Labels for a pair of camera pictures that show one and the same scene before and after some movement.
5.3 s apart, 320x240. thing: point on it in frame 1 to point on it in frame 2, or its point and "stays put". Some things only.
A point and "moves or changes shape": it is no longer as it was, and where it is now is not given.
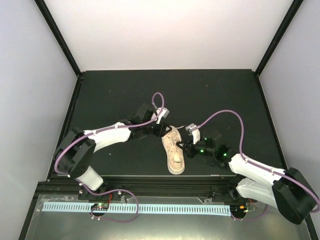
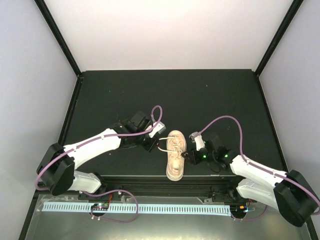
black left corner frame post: x=59 y=37 stays put
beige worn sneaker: x=174 y=153 moves or changes shape
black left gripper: x=161 y=131 to x=150 y=146
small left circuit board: x=100 y=206 stays put
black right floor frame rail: x=271 y=120 stays put
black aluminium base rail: x=198 y=186 stays put
